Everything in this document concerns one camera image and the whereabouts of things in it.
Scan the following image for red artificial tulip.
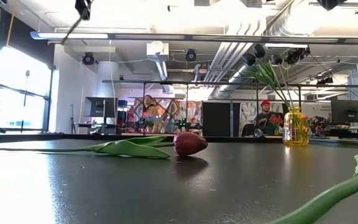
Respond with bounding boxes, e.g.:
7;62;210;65
267;154;358;224
60;12;85;45
0;131;209;160

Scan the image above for green stems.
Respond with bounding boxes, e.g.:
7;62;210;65
241;52;291;108

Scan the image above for yellow glass vase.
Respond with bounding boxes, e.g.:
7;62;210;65
283;106;310;147

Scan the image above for long ceiling light fixture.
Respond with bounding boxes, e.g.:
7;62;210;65
31;30;110;40

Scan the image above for round black ceiling speaker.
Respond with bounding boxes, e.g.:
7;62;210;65
185;49;198;62
81;52;95;65

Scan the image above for white ceiling projector box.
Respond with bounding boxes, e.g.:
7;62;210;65
146;40;170;62

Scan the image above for grey screen on stand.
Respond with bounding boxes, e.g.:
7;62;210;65
84;96;118;118

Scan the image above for black computer monitor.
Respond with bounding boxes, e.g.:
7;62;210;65
331;99;358;124

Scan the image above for person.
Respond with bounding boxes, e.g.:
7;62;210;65
253;99;287;137
141;95;163;133

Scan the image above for red flower bouquet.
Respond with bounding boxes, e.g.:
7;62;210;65
268;115;284;136

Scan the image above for black partition panel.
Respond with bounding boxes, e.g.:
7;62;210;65
202;101;241;138

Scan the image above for silver ventilation duct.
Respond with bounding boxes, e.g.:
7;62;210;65
203;17;291;94

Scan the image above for colourful wall mural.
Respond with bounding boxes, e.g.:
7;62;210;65
126;98;203;134

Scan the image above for black overhead frame rail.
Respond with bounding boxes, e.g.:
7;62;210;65
101;80;358;88

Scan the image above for black metal table frame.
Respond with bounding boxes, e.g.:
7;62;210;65
0;132;358;144

